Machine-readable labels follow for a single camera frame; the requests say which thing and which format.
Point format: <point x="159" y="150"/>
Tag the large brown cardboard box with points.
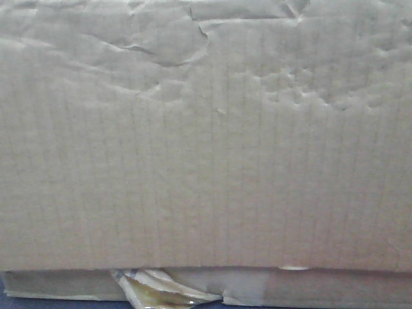
<point x="259" y="150"/>

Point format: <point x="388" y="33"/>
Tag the torn clear packing tape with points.
<point x="154" y="288"/>

